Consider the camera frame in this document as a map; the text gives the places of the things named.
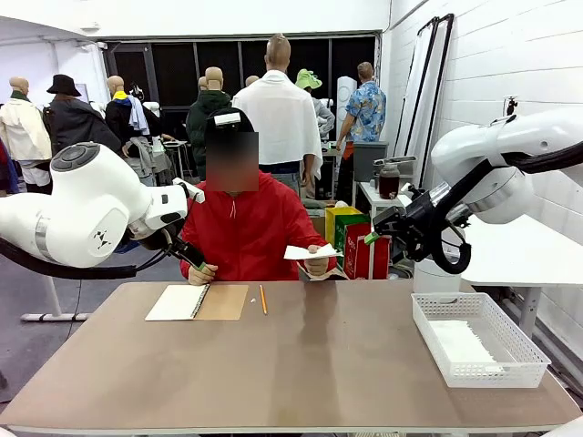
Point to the mannequin legs in light jeans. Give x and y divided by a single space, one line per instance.
145 159

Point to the cardboard box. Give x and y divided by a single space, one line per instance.
316 230

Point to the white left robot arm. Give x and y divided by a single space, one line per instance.
82 205

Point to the black tripod stand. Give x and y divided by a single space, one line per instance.
512 104

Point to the white round bin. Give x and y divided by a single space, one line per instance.
437 277

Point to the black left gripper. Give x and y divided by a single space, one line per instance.
166 240

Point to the grey metal tray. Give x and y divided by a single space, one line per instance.
396 159

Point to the glass jar with dark liquid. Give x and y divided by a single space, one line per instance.
389 182

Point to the white plastic basket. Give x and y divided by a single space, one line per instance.
524 364

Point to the grey bin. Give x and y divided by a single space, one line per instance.
370 159

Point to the small white side table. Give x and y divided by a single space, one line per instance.
369 193

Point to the mannequin with yellow collar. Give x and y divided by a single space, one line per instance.
119 114

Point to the yellow green bag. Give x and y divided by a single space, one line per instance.
337 211

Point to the mannequin in cream coat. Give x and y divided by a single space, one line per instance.
23 123

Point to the white stand foot bar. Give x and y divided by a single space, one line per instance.
50 317

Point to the yellow pencil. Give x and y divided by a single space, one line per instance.
263 299

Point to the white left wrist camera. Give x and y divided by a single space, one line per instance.
189 191

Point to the mannequin with green hat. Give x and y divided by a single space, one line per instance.
309 78

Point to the person's left hand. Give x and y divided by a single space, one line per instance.
316 266

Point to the black cap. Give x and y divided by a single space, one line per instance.
228 129

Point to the person in red jacket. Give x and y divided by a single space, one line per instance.
246 227

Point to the brown spiral notebook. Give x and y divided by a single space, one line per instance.
218 302

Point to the white tower fan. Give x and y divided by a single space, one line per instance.
345 98

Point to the red bag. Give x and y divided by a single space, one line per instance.
357 255

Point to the mannequin in dark green hoodie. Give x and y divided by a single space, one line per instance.
200 118

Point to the person's right hand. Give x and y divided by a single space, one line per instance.
202 274

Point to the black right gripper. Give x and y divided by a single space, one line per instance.
419 218

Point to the black framed white panel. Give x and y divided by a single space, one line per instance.
416 91
444 68

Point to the mannequin with black hat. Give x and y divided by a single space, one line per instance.
75 120

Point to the bent white paper sheet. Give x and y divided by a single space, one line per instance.
296 253

